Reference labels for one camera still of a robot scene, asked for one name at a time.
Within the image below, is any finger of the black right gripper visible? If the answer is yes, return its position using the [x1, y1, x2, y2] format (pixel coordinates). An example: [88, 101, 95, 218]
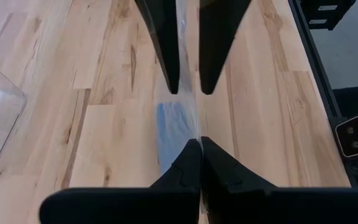
[199, 0, 252, 95]
[134, 0, 180, 95]

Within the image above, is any clear plastic wrapper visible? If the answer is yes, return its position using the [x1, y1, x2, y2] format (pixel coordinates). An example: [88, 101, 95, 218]
[155, 0, 206, 215]

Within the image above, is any blue cohesive bandage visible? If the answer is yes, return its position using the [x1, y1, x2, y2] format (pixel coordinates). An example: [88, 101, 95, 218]
[156, 101, 200, 175]

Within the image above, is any black aluminium table frame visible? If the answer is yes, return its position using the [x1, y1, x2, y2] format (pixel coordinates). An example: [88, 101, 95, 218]
[287, 0, 358, 189]

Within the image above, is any silver and black camera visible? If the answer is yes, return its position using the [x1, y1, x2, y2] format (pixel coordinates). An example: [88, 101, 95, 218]
[335, 115, 358, 159]

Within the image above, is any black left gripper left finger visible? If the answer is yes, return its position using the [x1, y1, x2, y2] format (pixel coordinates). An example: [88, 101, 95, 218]
[39, 139, 203, 224]

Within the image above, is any black box with silver labels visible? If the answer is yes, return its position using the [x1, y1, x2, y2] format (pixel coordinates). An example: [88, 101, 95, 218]
[300, 0, 357, 31]

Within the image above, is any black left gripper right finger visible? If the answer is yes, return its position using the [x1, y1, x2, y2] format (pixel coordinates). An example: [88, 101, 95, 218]
[201, 136, 358, 224]

